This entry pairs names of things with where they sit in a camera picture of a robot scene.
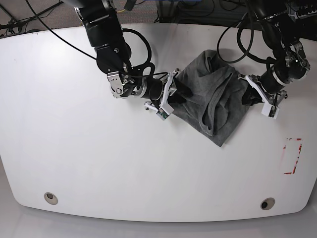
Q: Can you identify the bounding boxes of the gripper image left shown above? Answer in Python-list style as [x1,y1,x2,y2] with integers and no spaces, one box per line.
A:
[107,72,193,105]

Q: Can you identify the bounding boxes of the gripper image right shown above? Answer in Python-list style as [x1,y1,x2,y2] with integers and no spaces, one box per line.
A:
[241,42,311,106]

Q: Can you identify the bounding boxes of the grey T-shirt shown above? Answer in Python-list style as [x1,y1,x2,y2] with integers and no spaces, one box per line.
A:
[172,50,249,147]

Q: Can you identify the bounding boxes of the red tape rectangle marking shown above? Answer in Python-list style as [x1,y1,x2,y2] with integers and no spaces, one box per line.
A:
[280,138,303,175]

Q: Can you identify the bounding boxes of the white power strip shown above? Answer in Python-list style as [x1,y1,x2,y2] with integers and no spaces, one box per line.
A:
[295,4,317,19]

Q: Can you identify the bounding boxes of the black tripod stand legs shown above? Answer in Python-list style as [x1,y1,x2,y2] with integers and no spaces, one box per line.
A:
[0,0,63,38]

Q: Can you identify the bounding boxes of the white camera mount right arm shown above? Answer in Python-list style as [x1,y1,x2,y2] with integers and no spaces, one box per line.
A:
[142,68,180,120]

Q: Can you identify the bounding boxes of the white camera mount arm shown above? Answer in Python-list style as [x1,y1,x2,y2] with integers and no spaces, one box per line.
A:
[238,74,288,119]
[142,68,180,120]

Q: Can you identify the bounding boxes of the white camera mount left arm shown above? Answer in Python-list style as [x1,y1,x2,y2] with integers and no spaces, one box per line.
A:
[238,74,288,119]

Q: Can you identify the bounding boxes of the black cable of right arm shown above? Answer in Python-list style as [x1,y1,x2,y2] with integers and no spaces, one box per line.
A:
[24,0,169,80]

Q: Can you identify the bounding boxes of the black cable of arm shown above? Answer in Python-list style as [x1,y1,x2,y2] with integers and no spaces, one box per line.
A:
[216,0,275,64]
[24,0,169,80]

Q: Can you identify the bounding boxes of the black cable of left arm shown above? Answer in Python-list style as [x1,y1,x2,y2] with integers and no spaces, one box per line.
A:
[216,0,275,64]

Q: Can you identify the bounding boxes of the right table cable grommet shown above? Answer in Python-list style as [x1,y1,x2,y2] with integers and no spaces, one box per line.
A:
[260,197,275,211]

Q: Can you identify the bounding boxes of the table cable grommet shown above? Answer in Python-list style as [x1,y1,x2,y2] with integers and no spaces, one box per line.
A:
[44,192,58,205]
[260,197,275,211]

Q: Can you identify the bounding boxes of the left table cable grommet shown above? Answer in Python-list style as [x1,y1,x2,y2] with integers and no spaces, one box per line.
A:
[44,192,58,205]

